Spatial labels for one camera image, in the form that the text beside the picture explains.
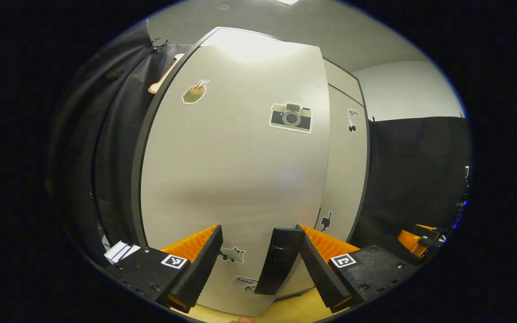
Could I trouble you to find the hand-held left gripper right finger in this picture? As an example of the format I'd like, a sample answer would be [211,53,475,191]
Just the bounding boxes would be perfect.
[295,223,416,314]

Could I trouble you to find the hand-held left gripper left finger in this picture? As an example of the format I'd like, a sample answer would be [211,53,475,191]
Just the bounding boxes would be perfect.
[104,224,224,314]

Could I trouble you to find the black door handle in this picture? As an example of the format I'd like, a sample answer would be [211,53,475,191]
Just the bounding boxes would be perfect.
[254,227,306,296]

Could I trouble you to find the white door with headphone sticker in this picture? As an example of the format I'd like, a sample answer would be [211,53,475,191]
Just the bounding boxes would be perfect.
[317,87,369,245]

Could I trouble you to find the white door with camera sticker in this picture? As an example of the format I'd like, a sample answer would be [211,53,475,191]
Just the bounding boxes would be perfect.
[141,43,331,317]

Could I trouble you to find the grey and white cabinet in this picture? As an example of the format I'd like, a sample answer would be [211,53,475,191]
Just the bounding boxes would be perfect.
[131,26,371,301]

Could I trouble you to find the black backdrop cloth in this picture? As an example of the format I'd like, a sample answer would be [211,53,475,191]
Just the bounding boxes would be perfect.
[353,116,472,256]
[48,20,196,265]

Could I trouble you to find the white striped cards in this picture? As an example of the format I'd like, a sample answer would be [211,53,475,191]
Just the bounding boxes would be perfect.
[104,241,141,264]

